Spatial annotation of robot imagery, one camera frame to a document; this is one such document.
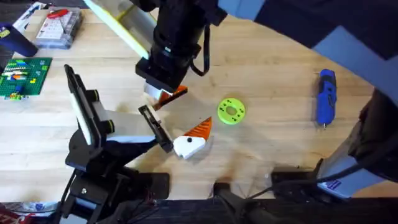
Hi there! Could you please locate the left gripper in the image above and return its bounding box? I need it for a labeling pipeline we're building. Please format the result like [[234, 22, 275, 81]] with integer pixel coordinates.
[[84, 89, 213, 161]]

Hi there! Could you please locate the orange ribbed wedge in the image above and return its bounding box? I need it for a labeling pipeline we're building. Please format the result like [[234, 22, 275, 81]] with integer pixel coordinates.
[[153, 85, 189, 111]]

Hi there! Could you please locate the blue electric screwdriver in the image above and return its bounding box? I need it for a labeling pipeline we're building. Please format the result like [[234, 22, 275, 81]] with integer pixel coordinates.
[[315, 68, 338, 129]]

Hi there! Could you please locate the green disc with holes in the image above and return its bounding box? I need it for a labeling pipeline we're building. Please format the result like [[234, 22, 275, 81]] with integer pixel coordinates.
[[216, 97, 246, 126]]

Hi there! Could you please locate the right wrist flat plate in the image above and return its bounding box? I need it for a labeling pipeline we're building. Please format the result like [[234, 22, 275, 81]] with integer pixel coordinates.
[[82, 0, 158, 60]]

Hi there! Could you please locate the wrist flat plate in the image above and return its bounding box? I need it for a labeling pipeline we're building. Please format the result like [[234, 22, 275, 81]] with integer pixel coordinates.
[[63, 63, 104, 147], [82, 0, 158, 60]]

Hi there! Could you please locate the left wrist flat plate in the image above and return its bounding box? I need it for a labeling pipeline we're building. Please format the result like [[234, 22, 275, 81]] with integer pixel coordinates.
[[63, 63, 104, 147]]

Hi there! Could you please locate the clear plastic parts box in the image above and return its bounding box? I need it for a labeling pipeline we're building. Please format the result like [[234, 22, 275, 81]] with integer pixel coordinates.
[[33, 6, 83, 50]]

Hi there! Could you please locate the green board with toy blocks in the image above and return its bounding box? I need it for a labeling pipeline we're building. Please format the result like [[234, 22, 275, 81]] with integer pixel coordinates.
[[0, 57, 53, 101]]

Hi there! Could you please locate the dark blue cylinder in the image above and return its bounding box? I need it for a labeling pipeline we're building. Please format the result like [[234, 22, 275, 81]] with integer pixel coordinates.
[[0, 22, 39, 58]]

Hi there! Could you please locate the white flat package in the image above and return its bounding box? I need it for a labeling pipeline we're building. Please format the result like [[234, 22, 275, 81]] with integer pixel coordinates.
[[12, 1, 48, 33]]

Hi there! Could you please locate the crumpled plastic packaging heap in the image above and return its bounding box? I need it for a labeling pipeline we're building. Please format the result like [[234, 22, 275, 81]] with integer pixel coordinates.
[[0, 200, 62, 224]]

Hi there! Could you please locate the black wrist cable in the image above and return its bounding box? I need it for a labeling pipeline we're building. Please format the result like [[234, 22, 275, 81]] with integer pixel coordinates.
[[189, 24, 211, 77]]

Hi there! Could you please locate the red handled tool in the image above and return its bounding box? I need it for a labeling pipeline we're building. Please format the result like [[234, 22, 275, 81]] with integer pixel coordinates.
[[46, 8, 70, 20]]

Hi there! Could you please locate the black rail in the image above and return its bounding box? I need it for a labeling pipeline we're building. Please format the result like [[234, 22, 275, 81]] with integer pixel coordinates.
[[133, 182, 398, 224]]

